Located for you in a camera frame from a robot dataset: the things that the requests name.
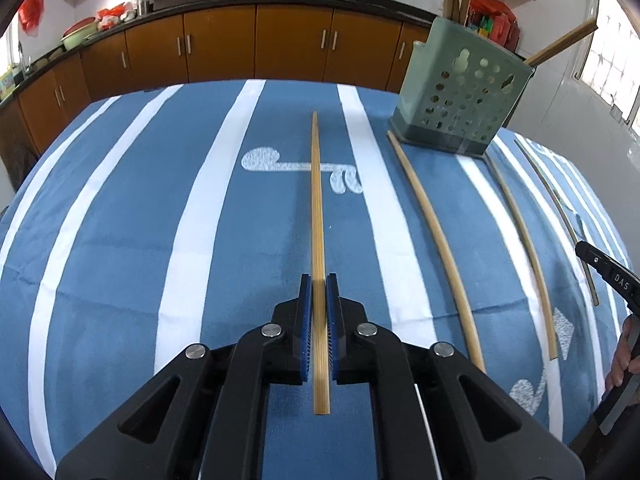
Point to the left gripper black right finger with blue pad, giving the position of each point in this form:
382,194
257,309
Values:
435,414

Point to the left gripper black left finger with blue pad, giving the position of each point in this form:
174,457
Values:
203,415

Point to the brown kitchen cabinets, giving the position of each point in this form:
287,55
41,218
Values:
268,40

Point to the person's right hand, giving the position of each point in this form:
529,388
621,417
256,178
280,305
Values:
622,361

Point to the blue white striped tablecloth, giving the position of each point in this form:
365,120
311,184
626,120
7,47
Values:
163,218

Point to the window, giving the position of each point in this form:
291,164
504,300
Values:
611,67

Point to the green perforated utensil holder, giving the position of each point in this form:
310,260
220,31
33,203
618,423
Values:
458,90

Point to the red bags on counter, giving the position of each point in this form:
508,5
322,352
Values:
494,20

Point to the green basin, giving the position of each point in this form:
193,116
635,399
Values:
76,34

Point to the red plastic bag on wall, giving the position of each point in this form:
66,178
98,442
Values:
30,15

